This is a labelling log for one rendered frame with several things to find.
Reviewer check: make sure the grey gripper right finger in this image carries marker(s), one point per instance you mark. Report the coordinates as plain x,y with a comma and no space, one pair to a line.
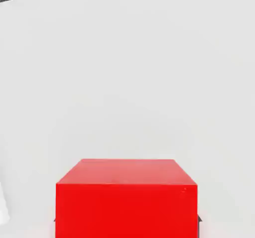
199,222

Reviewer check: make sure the small red cube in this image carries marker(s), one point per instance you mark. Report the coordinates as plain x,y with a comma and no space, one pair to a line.
126,210

